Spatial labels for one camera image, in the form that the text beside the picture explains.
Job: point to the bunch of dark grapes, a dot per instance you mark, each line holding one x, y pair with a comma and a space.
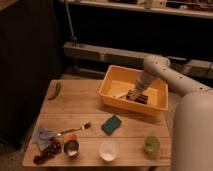
49, 152

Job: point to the green sponge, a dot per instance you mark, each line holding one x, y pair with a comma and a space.
111, 124

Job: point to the metal fork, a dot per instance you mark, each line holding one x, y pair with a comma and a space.
83, 127

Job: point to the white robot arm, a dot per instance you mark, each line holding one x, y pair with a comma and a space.
192, 137

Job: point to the green cup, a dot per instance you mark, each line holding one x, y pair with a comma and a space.
151, 145

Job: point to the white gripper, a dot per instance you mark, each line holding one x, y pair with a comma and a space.
136, 92

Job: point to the upper shelf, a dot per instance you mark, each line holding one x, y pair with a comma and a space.
154, 6

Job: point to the blue-grey cloth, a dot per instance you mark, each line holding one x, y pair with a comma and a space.
42, 137

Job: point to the black striped eraser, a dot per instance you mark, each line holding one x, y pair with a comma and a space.
141, 98

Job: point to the metal can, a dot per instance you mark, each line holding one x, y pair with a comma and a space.
71, 148

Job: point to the orange carrot piece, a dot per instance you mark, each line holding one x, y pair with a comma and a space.
69, 136

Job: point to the vertical metal pole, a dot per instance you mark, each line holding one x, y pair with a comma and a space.
73, 38

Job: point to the yellow plastic tray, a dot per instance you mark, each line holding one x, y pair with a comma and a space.
119, 80

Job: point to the grey metal rail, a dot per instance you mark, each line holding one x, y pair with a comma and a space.
190, 67

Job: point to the green pepper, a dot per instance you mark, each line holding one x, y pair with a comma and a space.
56, 91

